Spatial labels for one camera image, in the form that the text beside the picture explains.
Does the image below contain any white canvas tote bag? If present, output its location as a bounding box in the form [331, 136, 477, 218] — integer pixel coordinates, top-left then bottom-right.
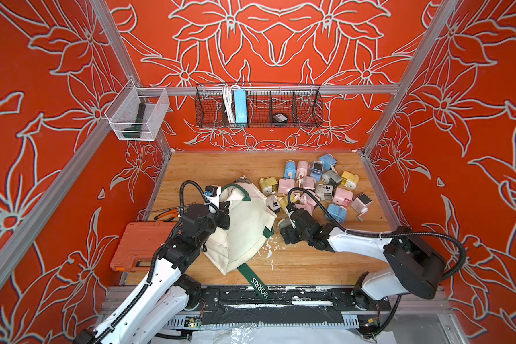
[205, 176, 277, 302]

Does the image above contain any blue crank pencil sharpener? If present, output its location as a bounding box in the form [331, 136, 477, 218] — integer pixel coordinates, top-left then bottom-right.
[324, 203, 348, 224]

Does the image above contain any pink square pencil sharpener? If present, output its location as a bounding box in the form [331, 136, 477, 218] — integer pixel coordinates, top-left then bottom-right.
[277, 179, 296, 195]

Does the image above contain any pale pink sharpener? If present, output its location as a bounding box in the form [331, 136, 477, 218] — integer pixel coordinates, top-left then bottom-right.
[332, 187, 353, 207]

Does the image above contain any blue pencil sharpener pink cap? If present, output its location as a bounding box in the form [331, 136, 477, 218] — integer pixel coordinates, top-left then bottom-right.
[283, 160, 297, 179]

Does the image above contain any white round pencil sharpener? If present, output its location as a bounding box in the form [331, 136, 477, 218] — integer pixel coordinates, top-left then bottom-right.
[321, 169, 343, 187]

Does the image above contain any light blue small sharpener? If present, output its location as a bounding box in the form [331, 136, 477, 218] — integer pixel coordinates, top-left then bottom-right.
[310, 161, 324, 183]

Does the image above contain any pink black-top pencil sharpener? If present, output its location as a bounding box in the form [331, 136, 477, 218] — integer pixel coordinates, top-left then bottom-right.
[351, 193, 373, 222]

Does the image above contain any yellow white pencil sharpener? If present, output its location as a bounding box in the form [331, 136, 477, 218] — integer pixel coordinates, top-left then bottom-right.
[341, 171, 360, 190]

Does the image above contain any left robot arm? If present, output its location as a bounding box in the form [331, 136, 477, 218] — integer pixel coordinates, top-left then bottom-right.
[74, 186, 229, 343]

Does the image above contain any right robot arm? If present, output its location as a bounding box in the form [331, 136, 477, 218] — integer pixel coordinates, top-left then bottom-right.
[281, 188, 467, 310]

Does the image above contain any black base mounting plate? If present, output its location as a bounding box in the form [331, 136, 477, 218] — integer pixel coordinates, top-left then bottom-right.
[197, 285, 391, 312]

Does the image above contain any red plastic tool case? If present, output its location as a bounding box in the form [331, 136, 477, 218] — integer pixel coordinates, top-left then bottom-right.
[110, 222, 176, 272]

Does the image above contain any small black item in basket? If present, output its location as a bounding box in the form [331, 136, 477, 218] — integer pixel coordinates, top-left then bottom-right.
[272, 113, 289, 126]

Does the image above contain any light blue box in basket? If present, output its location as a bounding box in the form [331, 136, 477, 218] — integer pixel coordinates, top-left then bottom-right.
[233, 88, 248, 126]

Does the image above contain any dark green tool in bin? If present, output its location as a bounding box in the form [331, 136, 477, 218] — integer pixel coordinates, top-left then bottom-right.
[123, 103, 146, 139]

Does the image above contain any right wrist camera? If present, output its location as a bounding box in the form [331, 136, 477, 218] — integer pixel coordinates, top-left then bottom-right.
[286, 203, 297, 229]

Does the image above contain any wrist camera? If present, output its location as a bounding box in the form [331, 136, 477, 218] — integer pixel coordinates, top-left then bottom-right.
[286, 203, 297, 229]
[204, 186, 222, 213]

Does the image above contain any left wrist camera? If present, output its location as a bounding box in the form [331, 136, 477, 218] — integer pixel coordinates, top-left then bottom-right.
[204, 186, 222, 213]

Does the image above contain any black wire wall basket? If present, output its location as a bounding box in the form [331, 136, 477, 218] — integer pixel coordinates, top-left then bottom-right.
[195, 83, 324, 129]

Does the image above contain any white cable in basket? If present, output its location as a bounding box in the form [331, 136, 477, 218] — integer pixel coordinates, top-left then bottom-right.
[222, 85, 236, 125]

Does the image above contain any clear plastic wall bin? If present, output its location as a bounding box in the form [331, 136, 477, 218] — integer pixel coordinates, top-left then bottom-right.
[105, 80, 170, 142]

